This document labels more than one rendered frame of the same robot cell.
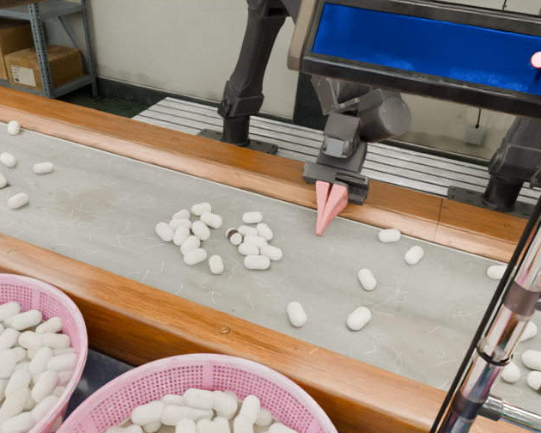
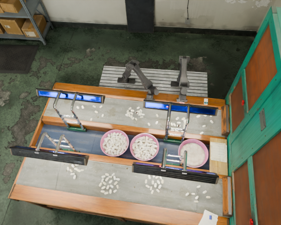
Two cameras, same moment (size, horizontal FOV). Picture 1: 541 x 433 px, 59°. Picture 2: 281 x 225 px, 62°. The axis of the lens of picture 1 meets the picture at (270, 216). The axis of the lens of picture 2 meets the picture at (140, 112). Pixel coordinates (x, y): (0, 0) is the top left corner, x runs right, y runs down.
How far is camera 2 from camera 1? 1.70 m
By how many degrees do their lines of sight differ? 27
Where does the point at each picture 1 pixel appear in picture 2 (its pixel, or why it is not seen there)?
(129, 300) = (128, 129)
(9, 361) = (119, 139)
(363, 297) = (157, 118)
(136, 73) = (66, 18)
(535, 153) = not seen: hidden behind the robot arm
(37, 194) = (103, 112)
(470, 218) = (171, 97)
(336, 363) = (154, 130)
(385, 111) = (154, 92)
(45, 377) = (124, 140)
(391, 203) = (159, 98)
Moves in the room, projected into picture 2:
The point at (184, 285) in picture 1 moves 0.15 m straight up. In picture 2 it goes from (133, 123) to (132, 116)
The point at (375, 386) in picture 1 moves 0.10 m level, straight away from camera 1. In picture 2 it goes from (159, 131) to (161, 122)
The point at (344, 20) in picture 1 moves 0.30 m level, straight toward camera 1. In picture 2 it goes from (148, 103) to (150, 136)
